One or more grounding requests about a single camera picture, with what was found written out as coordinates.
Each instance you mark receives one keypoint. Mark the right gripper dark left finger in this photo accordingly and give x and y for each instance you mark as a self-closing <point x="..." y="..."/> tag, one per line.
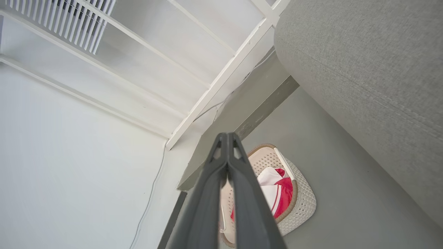
<point x="204" y="207"/>

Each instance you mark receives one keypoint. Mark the white louvered vent grille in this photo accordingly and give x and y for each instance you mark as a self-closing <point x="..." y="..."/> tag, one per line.
<point x="69" y="20"/>

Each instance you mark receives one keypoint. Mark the black baseboard strip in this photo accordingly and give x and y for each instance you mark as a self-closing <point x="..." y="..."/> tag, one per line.
<point x="173" y="221"/>

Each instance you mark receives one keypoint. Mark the white perforated plastic laundry basket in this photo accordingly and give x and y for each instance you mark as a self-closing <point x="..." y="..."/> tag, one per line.
<point x="304" y="204"/>

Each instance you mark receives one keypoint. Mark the white wooden railing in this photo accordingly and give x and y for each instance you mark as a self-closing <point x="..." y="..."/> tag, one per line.
<point x="221" y="77"/>

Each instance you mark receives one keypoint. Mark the grey fabric sofa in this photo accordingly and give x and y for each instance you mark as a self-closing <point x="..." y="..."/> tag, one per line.
<point x="373" y="69"/>

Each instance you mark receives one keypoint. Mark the red garment with white stripes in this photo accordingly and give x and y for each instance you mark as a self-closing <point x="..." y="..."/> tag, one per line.
<point x="285" y="197"/>

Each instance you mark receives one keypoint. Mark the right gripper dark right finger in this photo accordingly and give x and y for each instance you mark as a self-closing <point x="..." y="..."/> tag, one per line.
<point x="252" y="214"/>

